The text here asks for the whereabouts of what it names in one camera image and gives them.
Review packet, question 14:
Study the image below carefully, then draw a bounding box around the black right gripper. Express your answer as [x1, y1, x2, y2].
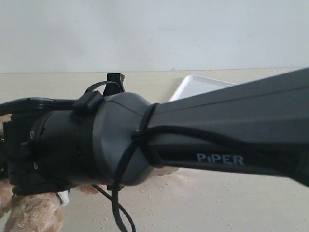
[103, 73, 125, 96]

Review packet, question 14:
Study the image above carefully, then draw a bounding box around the pink teddy bear striped sweater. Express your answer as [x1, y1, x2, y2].
[0, 113, 181, 232]

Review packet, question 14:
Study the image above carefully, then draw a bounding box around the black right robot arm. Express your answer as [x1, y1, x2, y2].
[0, 68, 309, 195]

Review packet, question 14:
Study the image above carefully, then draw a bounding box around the white rectangular plastic tray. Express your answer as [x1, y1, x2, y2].
[169, 74, 235, 102]

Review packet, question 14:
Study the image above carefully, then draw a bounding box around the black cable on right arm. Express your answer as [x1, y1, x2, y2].
[0, 82, 309, 232]

